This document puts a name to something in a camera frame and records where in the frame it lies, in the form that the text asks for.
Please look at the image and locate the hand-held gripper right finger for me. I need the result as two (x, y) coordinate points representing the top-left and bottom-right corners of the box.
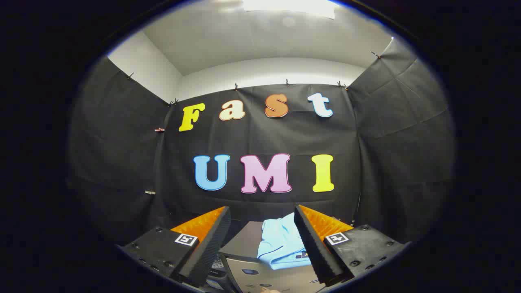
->
(293, 204), (408, 286)

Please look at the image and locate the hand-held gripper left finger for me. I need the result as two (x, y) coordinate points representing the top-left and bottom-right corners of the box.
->
(121, 206), (232, 288)

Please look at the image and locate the grey washing machine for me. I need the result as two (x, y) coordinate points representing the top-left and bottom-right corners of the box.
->
(218, 221), (326, 293)

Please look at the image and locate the light blue garment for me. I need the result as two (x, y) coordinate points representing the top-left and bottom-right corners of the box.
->
(257, 212), (314, 270)

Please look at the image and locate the black backdrop cloth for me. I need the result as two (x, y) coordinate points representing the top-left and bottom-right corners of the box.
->
(67, 37), (455, 249)

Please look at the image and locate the row of black clips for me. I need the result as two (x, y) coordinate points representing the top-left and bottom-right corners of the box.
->
(127, 51), (381, 106)

